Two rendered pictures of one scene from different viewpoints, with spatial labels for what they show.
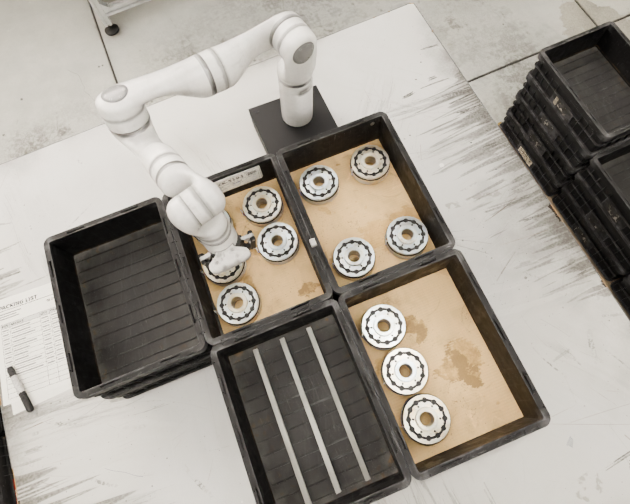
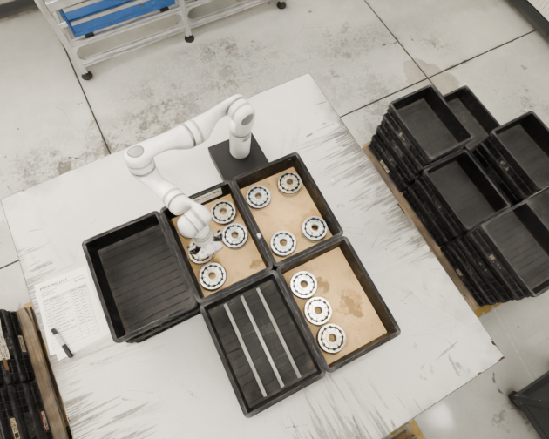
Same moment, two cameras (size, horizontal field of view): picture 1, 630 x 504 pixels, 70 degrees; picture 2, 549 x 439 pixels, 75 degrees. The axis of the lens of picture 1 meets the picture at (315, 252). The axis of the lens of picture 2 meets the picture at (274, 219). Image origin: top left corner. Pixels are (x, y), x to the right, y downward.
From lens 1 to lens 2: 0.33 m
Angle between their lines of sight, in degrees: 7
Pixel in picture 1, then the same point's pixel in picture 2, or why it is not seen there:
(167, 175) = (176, 203)
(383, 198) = (298, 205)
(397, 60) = (301, 111)
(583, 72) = (416, 115)
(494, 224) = (366, 217)
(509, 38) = (371, 84)
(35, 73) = (28, 109)
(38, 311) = (69, 289)
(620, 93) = (438, 128)
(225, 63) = (201, 129)
